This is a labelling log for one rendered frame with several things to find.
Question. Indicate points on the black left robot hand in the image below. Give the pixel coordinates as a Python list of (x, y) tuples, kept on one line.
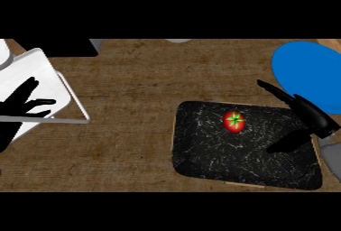
[(14, 108)]

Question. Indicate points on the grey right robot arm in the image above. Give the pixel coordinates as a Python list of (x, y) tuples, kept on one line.
[(333, 153)]

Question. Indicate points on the black marble tray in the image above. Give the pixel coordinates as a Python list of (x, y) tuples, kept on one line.
[(240, 150)]

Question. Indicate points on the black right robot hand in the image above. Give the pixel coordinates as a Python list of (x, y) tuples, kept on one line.
[(311, 115)]

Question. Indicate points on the black appliance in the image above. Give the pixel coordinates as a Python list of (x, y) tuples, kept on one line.
[(60, 47)]

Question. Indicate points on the white round object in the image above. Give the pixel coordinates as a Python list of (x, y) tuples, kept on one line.
[(4, 55)]

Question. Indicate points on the pale grey object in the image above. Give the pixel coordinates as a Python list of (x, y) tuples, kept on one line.
[(179, 40)]

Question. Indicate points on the red tomato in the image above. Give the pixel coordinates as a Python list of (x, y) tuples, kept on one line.
[(234, 121)]

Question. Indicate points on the white open door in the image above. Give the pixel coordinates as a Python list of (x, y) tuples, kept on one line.
[(41, 87)]

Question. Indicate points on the blue plate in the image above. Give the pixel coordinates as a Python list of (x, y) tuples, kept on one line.
[(311, 75)]

